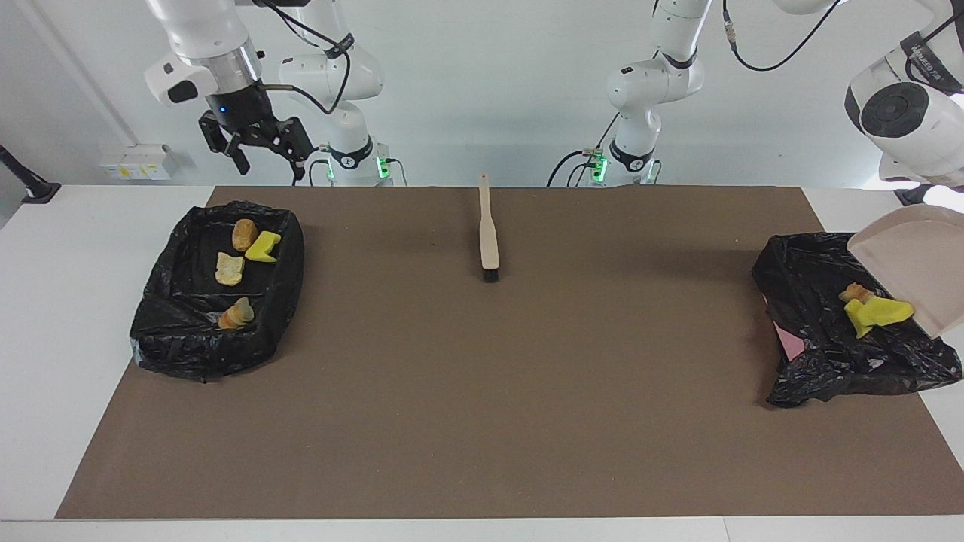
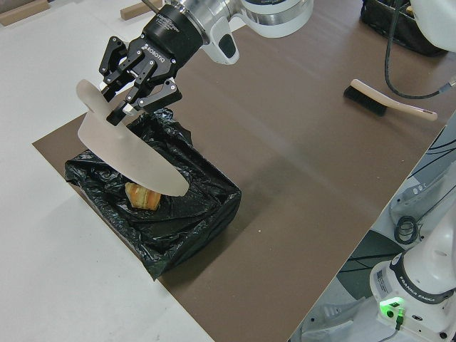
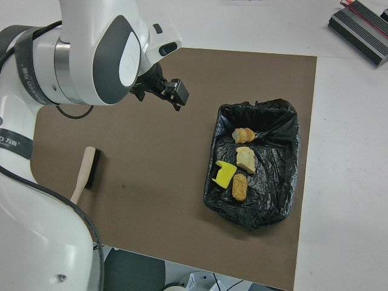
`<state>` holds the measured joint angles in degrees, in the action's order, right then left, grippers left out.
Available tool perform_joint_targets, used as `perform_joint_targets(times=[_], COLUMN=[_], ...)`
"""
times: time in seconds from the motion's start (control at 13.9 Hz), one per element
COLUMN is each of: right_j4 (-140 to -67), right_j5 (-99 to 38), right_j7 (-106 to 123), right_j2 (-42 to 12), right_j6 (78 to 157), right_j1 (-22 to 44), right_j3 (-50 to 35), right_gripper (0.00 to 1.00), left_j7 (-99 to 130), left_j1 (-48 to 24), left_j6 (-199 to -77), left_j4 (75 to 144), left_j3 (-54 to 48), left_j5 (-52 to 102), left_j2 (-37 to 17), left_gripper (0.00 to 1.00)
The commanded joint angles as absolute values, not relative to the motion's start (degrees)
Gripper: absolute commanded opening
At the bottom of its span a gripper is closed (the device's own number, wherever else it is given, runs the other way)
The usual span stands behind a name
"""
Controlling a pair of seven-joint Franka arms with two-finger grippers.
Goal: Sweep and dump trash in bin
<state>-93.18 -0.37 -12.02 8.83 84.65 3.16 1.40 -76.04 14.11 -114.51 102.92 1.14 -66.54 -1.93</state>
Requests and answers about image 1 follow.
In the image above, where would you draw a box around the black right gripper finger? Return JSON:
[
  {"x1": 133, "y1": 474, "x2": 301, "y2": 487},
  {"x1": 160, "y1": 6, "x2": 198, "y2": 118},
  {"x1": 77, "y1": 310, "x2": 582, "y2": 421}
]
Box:
[
  {"x1": 199, "y1": 111, "x2": 251, "y2": 175},
  {"x1": 273, "y1": 117, "x2": 313, "y2": 181}
]

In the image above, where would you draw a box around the yellow notched sponge piece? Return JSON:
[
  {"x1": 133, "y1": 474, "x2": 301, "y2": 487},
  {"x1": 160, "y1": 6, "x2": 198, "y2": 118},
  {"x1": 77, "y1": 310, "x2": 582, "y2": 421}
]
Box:
[{"x1": 245, "y1": 231, "x2": 282, "y2": 263}]

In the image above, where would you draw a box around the beige crumbly sponge piece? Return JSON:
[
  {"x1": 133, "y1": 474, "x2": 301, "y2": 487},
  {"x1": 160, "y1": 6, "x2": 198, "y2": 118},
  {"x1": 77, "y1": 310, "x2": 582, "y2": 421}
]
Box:
[
  {"x1": 218, "y1": 297, "x2": 255, "y2": 331},
  {"x1": 215, "y1": 251, "x2": 246, "y2": 288}
]

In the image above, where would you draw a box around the beige hand brush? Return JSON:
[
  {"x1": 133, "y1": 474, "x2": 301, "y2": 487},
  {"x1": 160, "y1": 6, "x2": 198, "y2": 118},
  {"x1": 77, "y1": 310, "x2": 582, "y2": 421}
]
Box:
[{"x1": 479, "y1": 172, "x2": 501, "y2": 283}]

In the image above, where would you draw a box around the beige plastic dustpan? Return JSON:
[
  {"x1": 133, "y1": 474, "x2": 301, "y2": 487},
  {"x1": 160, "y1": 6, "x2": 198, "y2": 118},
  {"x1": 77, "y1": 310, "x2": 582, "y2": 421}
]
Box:
[{"x1": 847, "y1": 205, "x2": 964, "y2": 338}]

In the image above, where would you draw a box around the black trash bag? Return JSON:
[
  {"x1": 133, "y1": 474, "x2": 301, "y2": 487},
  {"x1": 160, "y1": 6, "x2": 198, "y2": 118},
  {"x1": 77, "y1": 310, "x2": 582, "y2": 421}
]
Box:
[
  {"x1": 130, "y1": 199, "x2": 306, "y2": 383},
  {"x1": 752, "y1": 232, "x2": 963, "y2": 409}
]

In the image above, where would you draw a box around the pink bin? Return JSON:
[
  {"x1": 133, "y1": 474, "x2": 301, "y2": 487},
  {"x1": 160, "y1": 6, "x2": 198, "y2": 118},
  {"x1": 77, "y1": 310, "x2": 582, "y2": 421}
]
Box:
[{"x1": 764, "y1": 294, "x2": 807, "y2": 362}]

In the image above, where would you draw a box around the brown table mat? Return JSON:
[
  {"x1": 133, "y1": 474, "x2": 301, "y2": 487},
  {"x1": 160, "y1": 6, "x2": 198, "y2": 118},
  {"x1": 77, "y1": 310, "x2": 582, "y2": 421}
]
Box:
[{"x1": 55, "y1": 186, "x2": 964, "y2": 520}]

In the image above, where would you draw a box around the black base cable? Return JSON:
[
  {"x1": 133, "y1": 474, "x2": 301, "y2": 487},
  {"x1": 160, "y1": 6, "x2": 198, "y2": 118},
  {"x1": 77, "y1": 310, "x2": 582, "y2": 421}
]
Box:
[
  {"x1": 292, "y1": 145, "x2": 332, "y2": 187},
  {"x1": 548, "y1": 117, "x2": 622, "y2": 187}
]

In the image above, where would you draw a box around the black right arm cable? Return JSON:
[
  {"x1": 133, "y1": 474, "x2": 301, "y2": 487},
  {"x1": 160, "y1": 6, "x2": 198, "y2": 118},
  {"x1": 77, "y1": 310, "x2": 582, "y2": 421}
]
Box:
[{"x1": 256, "y1": 0, "x2": 355, "y2": 115}]

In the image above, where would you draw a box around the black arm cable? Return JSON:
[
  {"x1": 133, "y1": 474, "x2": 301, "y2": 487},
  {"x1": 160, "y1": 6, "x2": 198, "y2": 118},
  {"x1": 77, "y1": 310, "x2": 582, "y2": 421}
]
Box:
[
  {"x1": 719, "y1": 0, "x2": 964, "y2": 76},
  {"x1": 256, "y1": 0, "x2": 355, "y2": 115}
]

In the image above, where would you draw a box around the white wall socket box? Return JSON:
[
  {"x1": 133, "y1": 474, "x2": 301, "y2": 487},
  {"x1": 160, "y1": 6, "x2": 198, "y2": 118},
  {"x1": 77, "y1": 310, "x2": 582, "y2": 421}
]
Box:
[{"x1": 99, "y1": 145, "x2": 172, "y2": 181}]

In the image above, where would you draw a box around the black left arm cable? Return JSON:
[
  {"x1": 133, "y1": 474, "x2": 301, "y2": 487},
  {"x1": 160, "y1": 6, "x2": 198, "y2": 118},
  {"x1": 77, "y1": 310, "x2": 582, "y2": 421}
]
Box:
[{"x1": 719, "y1": 0, "x2": 964, "y2": 76}]

